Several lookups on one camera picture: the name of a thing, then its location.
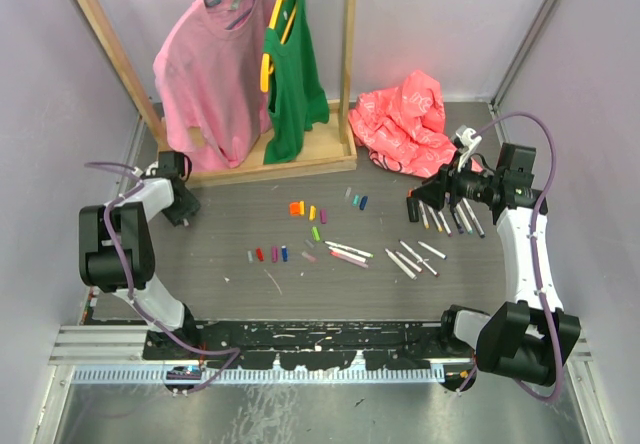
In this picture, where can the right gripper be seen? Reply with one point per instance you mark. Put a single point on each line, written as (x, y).
(432, 193)

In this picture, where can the yellow capped white pen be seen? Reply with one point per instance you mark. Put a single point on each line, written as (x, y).
(423, 214)

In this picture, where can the black highlighter body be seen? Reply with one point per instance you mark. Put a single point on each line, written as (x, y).
(412, 207)

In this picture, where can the dark purple pen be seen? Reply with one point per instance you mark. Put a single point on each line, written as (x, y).
(457, 220)

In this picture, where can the yellow capped marker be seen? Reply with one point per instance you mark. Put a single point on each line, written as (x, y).
(435, 219)

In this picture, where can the brown marker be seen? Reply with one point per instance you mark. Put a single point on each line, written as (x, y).
(419, 259)

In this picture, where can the navy capped white marker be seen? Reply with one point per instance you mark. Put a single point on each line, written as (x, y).
(479, 229)

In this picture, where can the navy marker cap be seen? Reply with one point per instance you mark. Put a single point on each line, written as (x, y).
(363, 203)

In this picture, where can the red capped marker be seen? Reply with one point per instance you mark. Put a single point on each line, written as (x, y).
(411, 264)

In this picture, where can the green capped marker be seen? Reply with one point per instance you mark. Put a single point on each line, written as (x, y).
(347, 248)

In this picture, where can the pink pen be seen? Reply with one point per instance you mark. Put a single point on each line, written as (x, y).
(350, 260)

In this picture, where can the grey capped white marker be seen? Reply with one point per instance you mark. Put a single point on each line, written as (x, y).
(362, 259)

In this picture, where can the green marker cap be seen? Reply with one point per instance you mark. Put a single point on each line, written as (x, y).
(315, 234)

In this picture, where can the orange highlighter cap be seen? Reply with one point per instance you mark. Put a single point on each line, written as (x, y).
(294, 208)

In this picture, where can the clear pink pen cap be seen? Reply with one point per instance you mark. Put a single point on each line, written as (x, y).
(308, 257)

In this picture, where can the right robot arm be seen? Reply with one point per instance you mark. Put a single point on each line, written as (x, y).
(529, 338)

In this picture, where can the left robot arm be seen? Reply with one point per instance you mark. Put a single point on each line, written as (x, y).
(116, 253)

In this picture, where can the coral printed cloth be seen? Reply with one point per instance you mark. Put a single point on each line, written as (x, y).
(403, 128)

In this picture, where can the green tank top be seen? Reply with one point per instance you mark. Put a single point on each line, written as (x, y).
(296, 99)

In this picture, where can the yellow hanger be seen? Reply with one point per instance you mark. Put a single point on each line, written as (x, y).
(281, 23)

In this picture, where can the pink t-shirt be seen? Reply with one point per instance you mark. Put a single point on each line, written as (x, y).
(207, 75)

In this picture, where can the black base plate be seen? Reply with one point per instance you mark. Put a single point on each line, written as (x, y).
(324, 345)

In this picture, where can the slotted cable duct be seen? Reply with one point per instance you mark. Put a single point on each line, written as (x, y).
(185, 375)

